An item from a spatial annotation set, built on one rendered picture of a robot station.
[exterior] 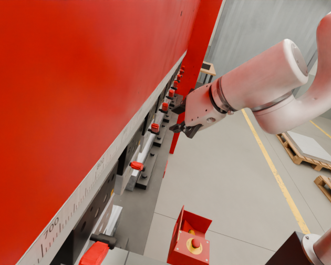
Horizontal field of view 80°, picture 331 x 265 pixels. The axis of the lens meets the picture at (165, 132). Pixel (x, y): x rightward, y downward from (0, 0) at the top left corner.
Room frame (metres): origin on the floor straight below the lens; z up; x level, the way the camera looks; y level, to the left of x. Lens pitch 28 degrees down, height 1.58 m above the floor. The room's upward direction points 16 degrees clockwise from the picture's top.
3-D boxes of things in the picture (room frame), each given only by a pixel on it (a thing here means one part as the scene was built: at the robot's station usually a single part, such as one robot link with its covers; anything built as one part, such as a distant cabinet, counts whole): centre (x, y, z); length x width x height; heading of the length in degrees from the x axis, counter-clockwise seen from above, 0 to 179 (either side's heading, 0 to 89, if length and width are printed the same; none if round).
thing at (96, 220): (0.22, 0.11, 1.26); 0.15 x 0.09 x 0.17; 179
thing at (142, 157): (1.50, 0.08, 0.92); 1.68 x 0.06 x 0.10; 179
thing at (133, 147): (0.42, 0.11, 1.26); 0.15 x 0.09 x 0.17; 179
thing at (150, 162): (0.84, 0.04, 0.89); 0.30 x 0.05 x 0.03; 179
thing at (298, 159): (3.74, -2.84, 0.07); 1.20 x 0.82 x 0.14; 175
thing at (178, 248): (0.60, -0.25, 0.75); 0.20 x 0.16 x 0.18; 174
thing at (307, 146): (3.74, -2.84, 0.17); 1.01 x 0.64 x 0.06; 175
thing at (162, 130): (1.24, 0.03, 0.89); 0.30 x 0.05 x 0.03; 179
